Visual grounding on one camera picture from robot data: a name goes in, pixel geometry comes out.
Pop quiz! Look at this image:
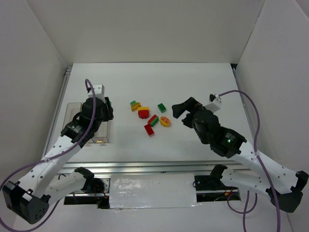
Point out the green printed lego brick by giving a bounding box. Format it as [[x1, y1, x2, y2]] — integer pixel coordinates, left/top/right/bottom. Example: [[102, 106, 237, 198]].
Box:
[[157, 103, 167, 113]]

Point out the red green lego brick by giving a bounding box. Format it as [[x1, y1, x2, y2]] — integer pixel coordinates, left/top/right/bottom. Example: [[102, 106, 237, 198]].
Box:
[[148, 115, 159, 127]]

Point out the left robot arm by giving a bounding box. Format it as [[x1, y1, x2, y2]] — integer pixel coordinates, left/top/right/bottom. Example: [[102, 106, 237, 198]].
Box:
[[2, 97, 113, 224]]

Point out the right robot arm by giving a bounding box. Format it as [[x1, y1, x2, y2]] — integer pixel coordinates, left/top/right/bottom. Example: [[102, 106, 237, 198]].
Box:
[[172, 97, 309, 213]]

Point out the clear container right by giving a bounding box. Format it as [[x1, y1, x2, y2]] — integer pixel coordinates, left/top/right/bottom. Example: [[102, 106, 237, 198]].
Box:
[[93, 120, 111, 144]]

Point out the clear container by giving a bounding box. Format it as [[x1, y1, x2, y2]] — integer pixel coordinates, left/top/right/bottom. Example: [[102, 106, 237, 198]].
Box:
[[82, 102, 97, 145], [60, 102, 82, 137], [93, 120, 111, 144]]

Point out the clear container middle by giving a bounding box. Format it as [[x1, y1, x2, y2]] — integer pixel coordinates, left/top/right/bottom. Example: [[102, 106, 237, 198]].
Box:
[[82, 102, 97, 145]]

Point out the yellow butterfly lego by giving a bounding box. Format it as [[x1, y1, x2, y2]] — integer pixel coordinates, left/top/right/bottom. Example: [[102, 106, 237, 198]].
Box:
[[160, 116, 170, 127]]

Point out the green yellow striped lego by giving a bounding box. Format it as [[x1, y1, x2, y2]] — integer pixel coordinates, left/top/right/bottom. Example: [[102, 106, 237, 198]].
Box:
[[130, 101, 141, 112]]

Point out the clear container left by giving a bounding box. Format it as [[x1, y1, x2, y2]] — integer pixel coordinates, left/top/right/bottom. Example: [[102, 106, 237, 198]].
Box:
[[60, 102, 82, 137]]

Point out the yellow red lego stack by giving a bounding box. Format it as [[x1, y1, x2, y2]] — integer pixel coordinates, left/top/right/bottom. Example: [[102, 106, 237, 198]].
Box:
[[138, 107, 150, 119]]

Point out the white taped panel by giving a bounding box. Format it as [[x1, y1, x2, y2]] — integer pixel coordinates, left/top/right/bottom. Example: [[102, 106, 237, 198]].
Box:
[[109, 174, 198, 209]]

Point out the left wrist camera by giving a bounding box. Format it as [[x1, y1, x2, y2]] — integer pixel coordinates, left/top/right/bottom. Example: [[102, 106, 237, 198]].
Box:
[[86, 84, 106, 103]]

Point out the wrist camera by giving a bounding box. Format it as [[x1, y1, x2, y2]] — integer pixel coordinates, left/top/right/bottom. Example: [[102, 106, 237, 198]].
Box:
[[86, 84, 106, 103], [203, 94, 222, 113]]

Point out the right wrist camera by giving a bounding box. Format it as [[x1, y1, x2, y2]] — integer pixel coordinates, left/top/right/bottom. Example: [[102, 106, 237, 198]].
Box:
[[203, 94, 222, 113]]

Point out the aluminium frame rail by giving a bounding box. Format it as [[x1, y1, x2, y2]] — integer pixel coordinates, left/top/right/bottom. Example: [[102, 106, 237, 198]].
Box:
[[45, 63, 253, 174]]

